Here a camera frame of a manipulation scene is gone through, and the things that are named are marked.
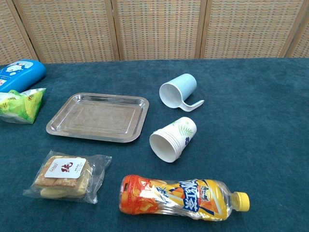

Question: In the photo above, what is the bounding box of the light blue plastic mug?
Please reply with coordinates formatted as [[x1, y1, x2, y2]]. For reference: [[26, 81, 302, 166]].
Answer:
[[158, 73, 205, 112]]

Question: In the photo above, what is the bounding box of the stack of printed paper cups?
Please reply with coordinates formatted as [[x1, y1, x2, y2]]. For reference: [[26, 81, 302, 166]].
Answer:
[[149, 116, 197, 163]]

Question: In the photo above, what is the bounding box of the blue plastic lotion bottle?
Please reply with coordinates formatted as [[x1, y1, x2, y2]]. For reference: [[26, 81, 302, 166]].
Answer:
[[0, 59, 47, 93]]

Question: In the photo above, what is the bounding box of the woven wooden folding screen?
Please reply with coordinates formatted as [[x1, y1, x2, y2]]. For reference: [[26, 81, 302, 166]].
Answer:
[[0, 0, 309, 66]]

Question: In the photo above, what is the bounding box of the green snack bag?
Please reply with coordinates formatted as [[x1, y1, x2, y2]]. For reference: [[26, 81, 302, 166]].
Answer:
[[0, 87, 47, 125]]

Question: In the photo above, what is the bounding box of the iced tea plastic bottle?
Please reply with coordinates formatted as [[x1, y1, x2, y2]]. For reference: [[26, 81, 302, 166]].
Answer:
[[118, 174, 251, 222]]

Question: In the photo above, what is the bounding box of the packaged bread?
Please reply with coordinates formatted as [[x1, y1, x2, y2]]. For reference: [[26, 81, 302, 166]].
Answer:
[[23, 150, 113, 205]]

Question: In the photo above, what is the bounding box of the teal tablecloth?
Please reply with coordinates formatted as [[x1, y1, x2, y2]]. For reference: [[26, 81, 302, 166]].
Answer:
[[0, 57, 309, 232]]

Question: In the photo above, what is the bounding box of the stainless steel rectangular tray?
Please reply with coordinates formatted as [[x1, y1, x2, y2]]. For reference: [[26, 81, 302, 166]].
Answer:
[[45, 92, 150, 144]]

